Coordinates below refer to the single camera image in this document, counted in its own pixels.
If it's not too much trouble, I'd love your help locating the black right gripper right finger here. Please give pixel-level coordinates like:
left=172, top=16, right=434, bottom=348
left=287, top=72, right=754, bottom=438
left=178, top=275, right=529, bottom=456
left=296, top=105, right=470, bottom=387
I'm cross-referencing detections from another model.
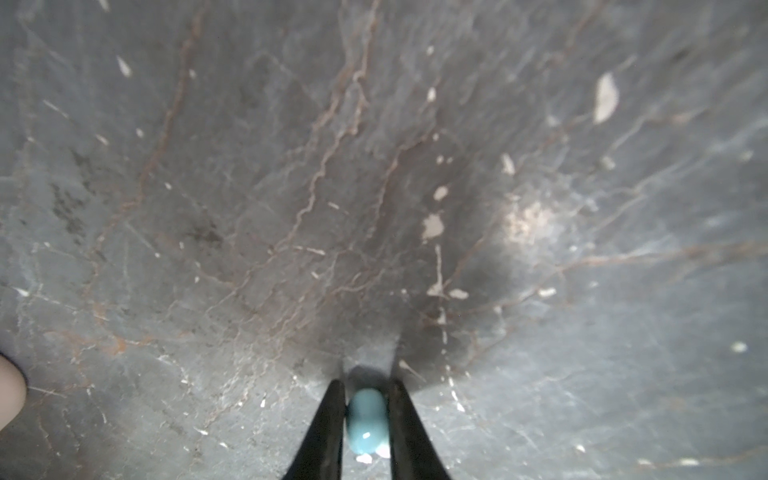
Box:
left=387, top=379, right=451, bottom=480

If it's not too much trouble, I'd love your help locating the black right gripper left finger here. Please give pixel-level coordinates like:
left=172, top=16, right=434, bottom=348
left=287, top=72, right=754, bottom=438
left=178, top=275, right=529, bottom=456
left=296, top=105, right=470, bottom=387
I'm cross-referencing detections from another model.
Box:
left=283, top=379, right=346, bottom=480

